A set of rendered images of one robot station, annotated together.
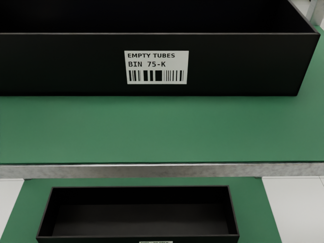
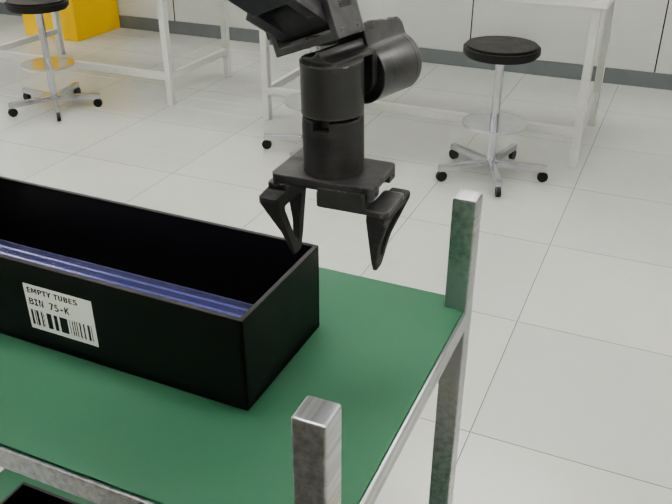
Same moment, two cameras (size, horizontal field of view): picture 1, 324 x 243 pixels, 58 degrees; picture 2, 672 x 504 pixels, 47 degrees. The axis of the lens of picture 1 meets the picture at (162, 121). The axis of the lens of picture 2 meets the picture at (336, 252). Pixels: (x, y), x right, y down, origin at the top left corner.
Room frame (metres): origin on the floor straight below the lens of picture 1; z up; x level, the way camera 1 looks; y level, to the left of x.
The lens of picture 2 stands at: (-0.14, -0.57, 1.48)
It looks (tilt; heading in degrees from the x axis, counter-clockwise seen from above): 29 degrees down; 25
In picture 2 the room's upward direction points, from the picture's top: straight up
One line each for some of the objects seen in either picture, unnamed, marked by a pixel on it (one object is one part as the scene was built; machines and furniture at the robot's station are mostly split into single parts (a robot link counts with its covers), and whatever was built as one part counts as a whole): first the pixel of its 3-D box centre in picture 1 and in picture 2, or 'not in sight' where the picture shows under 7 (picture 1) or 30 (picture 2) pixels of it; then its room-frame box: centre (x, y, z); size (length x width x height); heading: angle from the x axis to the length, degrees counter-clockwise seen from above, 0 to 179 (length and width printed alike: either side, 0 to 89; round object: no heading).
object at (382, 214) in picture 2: not in sight; (364, 223); (0.48, -0.32, 1.15); 0.07 x 0.07 x 0.09; 1
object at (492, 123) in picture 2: not in sight; (496, 113); (3.30, 0.19, 0.31); 0.53 x 0.50 x 0.62; 114
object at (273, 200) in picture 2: not in sight; (307, 212); (0.48, -0.26, 1.15); 0.07 x 0.07 x 0.09; 1
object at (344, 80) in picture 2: not in sight; (336, 83); (0.48, -0.29, 1.28); 0.07 x 0.06 x 0.07; 164
